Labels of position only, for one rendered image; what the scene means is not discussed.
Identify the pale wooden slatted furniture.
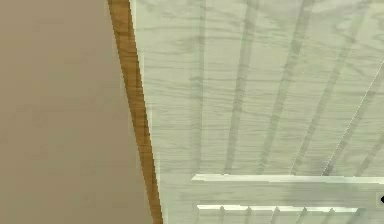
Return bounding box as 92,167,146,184
176,172,384,224

